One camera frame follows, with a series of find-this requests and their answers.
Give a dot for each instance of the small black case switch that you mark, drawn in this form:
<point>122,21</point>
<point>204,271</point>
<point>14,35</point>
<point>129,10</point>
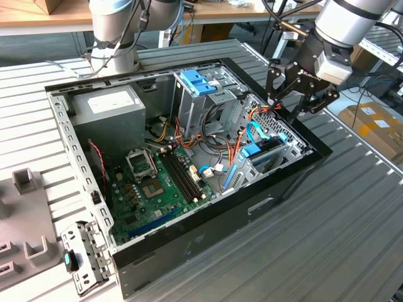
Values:
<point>94,197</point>

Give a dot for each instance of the grey metal disk bay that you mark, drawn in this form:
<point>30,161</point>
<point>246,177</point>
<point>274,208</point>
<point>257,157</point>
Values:
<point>248,176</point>

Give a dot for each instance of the grey parts rack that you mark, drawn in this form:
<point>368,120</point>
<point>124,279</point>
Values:
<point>22,220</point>

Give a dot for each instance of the grey power supply unit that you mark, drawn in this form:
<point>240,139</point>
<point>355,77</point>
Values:
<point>107,126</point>

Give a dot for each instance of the blue expansion slot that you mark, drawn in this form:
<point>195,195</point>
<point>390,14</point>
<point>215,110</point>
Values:
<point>151,225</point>

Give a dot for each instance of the light brown cardboard box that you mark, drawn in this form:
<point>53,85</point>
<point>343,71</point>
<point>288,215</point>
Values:
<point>47,6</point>

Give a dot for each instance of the CPU socket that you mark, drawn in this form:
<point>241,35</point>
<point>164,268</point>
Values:
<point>152,190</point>

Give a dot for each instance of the cardboard box with labels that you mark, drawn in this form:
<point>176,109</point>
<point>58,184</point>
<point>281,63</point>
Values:
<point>378,138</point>

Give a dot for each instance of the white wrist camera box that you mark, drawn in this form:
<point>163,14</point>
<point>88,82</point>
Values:
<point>337,70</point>

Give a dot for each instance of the small brown cardboard box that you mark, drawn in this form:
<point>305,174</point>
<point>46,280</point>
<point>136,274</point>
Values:
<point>217,31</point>

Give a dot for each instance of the black RAM slot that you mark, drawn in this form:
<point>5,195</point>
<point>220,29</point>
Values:
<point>177,179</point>
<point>186,176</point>

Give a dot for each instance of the black teal latch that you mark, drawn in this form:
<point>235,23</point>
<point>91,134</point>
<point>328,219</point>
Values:
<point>67,259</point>

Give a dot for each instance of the wooden top desk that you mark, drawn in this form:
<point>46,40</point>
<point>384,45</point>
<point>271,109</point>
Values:
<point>31,19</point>

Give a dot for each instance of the large flat cardboard sheet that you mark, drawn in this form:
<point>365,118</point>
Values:
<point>360,58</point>

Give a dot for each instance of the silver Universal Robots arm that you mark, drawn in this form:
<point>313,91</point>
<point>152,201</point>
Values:
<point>346,19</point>

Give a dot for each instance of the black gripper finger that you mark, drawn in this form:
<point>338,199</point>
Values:
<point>271,78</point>
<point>327,94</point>

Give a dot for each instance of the blue drive carrier tab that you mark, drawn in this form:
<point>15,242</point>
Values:
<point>195,80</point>

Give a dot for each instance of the green motherboard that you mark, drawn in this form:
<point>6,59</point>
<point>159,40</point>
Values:
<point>151,214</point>

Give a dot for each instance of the black open PC case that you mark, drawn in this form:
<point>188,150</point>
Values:
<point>220,232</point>

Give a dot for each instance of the grey metal drive cage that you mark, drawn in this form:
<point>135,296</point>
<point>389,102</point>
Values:
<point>220,104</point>

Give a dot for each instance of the aluminium frame slat table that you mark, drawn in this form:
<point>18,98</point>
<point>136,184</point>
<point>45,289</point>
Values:
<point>393,56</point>

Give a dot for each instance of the metal slot retainer bracket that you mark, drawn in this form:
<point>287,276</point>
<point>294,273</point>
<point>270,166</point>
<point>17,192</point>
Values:
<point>94,251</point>

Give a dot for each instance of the hard disk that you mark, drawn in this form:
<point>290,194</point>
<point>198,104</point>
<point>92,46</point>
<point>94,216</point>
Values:
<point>252,150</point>

